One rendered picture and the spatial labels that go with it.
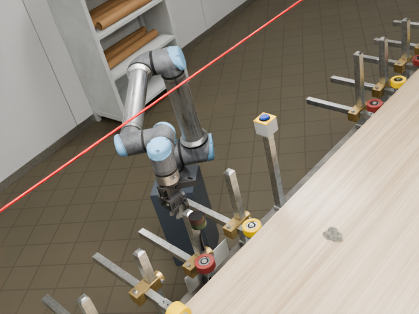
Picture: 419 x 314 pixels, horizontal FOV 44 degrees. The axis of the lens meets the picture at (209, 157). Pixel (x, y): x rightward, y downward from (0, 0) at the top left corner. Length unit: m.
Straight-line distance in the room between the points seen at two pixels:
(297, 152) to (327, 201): 1.79
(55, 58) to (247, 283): 3.21
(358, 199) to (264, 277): 0.53
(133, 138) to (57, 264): 1.89
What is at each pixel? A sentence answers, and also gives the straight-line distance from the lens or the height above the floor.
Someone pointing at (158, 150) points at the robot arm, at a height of 1.39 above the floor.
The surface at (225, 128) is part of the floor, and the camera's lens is 4.43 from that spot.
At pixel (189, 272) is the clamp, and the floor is 0.86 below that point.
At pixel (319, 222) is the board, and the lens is 2.16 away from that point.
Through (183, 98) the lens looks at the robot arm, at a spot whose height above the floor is 1.18.
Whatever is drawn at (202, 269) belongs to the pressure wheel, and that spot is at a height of 0.90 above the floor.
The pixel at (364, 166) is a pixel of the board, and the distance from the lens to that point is 2.41.
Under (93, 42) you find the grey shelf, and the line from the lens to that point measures 4.43.
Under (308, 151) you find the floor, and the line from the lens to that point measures 4.01.
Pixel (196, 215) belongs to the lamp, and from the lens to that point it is 1.98.
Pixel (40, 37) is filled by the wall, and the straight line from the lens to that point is 4.65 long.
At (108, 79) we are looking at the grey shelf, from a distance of 4.55.
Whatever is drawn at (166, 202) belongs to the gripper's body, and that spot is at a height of 1.15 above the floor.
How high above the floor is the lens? 2.43
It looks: 36 degrees down
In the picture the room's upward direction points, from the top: 15 degrees counter-clockwise
